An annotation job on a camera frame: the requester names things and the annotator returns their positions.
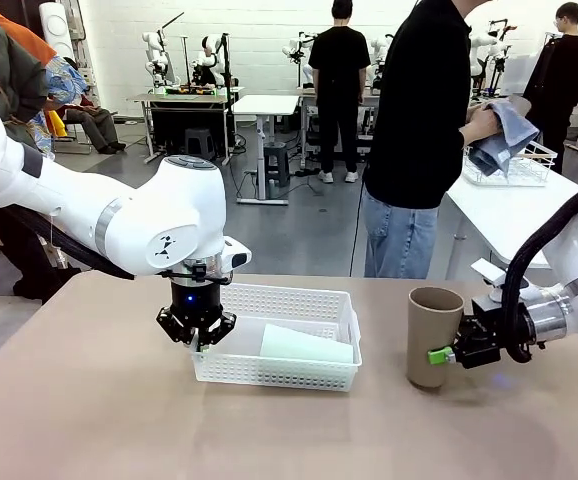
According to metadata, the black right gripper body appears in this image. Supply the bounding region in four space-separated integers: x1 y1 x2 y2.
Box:
451 294 508 370

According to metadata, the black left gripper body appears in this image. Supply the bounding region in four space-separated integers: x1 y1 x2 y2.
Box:
168 277 224 330

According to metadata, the brown cup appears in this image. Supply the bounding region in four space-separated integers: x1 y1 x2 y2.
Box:
407 287 465 390

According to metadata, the white perforated plastic basket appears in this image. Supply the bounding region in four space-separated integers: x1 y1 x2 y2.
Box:
192 282 363 394

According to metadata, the mint green cup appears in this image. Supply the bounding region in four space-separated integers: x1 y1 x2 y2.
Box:
259 323 355 365

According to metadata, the blue-grey cloth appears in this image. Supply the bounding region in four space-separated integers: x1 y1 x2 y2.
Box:
467 98 541 178

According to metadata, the person's right hand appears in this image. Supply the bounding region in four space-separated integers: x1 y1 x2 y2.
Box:
468 112 500 144

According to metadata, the large white table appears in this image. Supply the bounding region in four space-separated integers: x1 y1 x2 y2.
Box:
443 159 578 281

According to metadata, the dark plastic stool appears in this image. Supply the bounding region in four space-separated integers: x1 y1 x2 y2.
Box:
183 128 218 164

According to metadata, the grey plastic stool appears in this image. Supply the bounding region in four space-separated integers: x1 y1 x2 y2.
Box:
262 142 290 189

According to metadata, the wooden top desk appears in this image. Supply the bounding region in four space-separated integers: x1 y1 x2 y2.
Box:
126 92 245 166

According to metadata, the white standing desk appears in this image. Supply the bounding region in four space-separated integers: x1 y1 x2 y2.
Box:
231 94 300 206

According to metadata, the person in black sweater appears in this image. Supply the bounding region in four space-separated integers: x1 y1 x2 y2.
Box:
361 0 495 280

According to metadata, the seated person in brown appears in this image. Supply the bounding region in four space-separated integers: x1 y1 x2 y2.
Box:
56 57 128 155

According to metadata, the black stand pole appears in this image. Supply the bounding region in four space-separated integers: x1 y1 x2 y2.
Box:
221 32 235 166

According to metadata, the grey metal desk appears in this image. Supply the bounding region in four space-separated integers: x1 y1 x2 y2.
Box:
298 88 385 169

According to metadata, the translucent white box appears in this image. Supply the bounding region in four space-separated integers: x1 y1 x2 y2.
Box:
498 53 540 97

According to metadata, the blue patterned garment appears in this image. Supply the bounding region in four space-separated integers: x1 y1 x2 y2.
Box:
33 54 90 161

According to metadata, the man in black with glasses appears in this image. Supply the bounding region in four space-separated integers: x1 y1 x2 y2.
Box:
522 2 578 175

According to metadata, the person in black t-shirt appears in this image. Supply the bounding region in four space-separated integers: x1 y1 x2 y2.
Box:
308 0 372 185

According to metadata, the dark green padded jacket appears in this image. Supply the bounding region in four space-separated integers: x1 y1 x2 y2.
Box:
0 0 50 161

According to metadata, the orange garment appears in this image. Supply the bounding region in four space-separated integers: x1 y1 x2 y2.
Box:
0 2 68 139

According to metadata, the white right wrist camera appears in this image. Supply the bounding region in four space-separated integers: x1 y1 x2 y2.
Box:
470 258 510 301

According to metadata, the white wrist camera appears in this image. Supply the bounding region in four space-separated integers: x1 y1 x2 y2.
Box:
470 258 510 301
218 238 253 275

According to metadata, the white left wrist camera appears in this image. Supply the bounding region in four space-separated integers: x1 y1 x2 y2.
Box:
218 238 253 275

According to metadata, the black right arm hose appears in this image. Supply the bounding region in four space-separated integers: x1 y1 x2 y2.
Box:
501 187 578 364

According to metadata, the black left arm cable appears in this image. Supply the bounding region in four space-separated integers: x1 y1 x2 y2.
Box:
6 204 135 281

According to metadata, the thin black cable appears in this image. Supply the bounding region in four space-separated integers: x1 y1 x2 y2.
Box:
349 184 366 277

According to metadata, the white wire dish rack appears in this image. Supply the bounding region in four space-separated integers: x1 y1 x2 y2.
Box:
462 140 559 188

